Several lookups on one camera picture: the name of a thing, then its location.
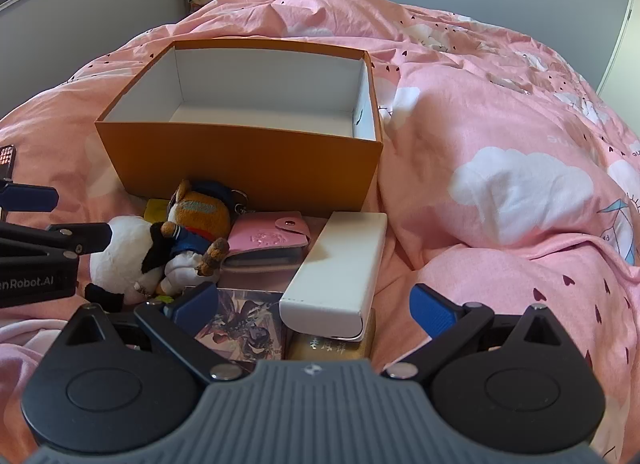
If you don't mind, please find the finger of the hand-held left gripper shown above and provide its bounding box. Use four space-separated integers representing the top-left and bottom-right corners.
0 221 114 258
0 179 60 213

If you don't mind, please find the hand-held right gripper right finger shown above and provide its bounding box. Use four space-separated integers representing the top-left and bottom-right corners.
381 283 587 380

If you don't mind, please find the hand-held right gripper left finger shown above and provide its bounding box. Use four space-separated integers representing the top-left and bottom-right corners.
64 283 242 384

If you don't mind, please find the panda plush toy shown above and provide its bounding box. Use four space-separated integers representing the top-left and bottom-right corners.
84 215 173 313

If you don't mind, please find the orange plush keychain blue hat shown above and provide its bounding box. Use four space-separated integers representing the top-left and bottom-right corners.
167 178 249 276

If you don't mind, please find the pink card holder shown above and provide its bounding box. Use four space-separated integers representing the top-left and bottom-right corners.
220 210 311 273

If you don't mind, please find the white rectangular box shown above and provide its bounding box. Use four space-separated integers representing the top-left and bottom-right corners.
278 211 389 343

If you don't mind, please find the small gold box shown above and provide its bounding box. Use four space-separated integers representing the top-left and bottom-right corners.
285 328 377 361

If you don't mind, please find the orange cardboard box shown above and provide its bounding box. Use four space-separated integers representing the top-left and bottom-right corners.
94 38 385 218

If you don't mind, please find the illustrated card pack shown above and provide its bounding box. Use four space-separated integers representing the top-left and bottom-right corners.
192 287 289 363

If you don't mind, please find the small yellow item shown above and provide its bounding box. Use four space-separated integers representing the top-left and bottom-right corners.
143 198 171 223

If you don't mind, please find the pink printed duvet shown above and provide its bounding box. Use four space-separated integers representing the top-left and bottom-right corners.
0 0 640 464

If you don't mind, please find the white door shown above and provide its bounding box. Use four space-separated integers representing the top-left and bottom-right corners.
595 0 640 98

